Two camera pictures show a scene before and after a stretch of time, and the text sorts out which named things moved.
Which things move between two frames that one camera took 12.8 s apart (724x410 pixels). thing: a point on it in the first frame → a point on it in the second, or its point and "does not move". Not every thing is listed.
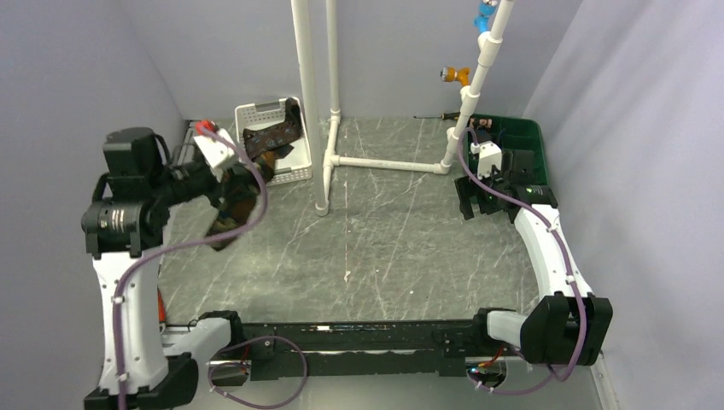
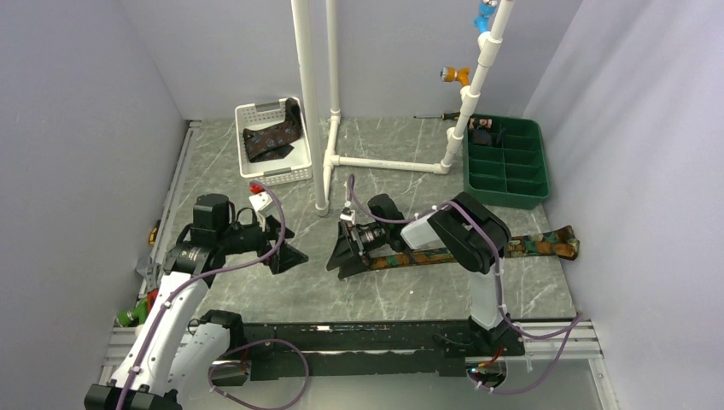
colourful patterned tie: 242,194 → 563,243
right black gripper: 465,190 → 344,251
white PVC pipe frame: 488,45 does not move
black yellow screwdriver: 445,116 does not move
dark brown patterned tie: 278,138 does not move
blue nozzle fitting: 481,20 does not move
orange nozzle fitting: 451,74 does not move
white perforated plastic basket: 292,166 does not move
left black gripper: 216,192 → 287,256
